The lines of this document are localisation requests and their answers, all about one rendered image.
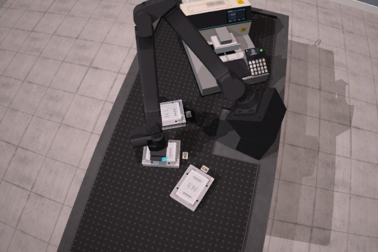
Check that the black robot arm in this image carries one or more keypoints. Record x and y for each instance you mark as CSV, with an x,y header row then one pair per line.
x,y
233,87

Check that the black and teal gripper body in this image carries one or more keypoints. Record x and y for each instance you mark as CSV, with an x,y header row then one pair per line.
x,y
162,149

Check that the white multi-well plate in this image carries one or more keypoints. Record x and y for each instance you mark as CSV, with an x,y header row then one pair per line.
x,y
170,157
192,187
170,112

